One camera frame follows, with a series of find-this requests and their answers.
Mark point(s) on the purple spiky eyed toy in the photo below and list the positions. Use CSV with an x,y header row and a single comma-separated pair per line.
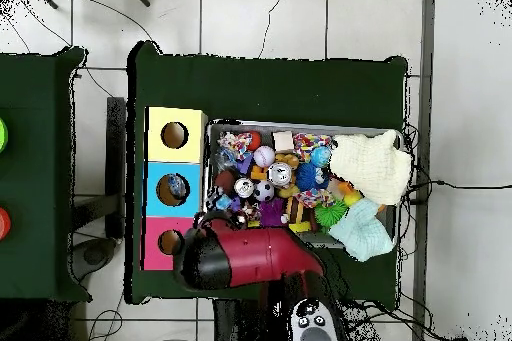
x,y
272,213

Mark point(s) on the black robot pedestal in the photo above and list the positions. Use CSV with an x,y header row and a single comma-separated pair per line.
x,y
240,325

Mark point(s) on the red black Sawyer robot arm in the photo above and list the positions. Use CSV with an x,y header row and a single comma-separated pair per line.
x,y
260,257

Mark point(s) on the mint green cloth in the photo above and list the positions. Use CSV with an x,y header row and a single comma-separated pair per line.
x,y
362,233

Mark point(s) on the green ball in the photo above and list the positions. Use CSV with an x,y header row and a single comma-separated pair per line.
x,y
2,135

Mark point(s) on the black orange drink can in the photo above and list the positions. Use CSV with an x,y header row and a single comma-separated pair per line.
x,y
243,188

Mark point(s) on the crushed silver can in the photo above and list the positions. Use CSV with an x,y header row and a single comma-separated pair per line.
x,y
279,174

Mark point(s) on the clear blue plastic bag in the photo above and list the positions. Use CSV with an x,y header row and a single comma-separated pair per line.
x,y
176,186

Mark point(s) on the small soccer ball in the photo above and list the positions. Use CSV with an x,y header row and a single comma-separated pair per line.
x,y
263,191

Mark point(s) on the shallow mesh bin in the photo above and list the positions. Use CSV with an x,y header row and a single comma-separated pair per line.
x,y
280,127

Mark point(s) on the black upright panel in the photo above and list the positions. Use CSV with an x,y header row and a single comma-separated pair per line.
x,y
116,157

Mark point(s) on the plain wooden cube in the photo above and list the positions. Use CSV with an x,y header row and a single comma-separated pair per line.
x,y
282,140

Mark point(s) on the white baseball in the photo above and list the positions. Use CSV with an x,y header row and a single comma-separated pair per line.
x,y
264,156

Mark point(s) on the dark green table cloth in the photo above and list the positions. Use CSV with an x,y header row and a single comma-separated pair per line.
x,y
260,89
32,181

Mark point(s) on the cream waffle cloth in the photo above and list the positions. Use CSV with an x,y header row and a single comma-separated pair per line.
x,y
372,165

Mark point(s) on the crumpled colourful paper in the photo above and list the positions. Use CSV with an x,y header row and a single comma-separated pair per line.
x,y
236,145

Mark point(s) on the wooden box with three holes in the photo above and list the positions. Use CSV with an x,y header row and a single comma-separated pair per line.
x,y
188,149

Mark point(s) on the orange ball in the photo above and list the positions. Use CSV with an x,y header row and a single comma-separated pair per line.
x,y
3,224

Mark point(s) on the blue spiky eyed toy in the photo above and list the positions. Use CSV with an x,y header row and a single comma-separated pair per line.
x,y
310,177

